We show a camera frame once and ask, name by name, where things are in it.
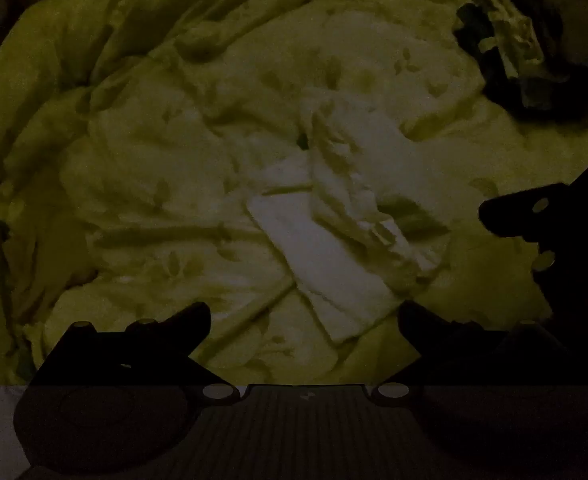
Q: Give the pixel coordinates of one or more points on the leaf print bed sheet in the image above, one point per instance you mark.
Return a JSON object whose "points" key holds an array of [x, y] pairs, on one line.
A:
{"points": [[148, 160]]}

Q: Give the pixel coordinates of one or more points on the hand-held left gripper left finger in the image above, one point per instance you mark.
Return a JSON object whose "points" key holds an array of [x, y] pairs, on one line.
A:
{"points": [[195, 322]]}

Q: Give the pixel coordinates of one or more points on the white small garment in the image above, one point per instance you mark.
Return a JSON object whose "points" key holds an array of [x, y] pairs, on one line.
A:
{"points": [[334, 260]]}

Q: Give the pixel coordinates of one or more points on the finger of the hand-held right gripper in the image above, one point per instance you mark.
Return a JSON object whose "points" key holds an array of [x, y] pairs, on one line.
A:
{"points": [[504, 215], [549, 260]]}

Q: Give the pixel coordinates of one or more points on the dark cloth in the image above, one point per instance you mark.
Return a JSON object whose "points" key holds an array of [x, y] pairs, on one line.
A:
{"points": [[554, 20]]}

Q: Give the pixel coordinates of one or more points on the pale folded cloth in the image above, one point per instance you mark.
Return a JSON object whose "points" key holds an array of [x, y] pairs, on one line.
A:
{"points": [[511, 35]]}

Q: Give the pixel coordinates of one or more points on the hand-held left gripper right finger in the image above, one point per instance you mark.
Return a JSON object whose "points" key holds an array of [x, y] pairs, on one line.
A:
{"points": [[415, 322]]}

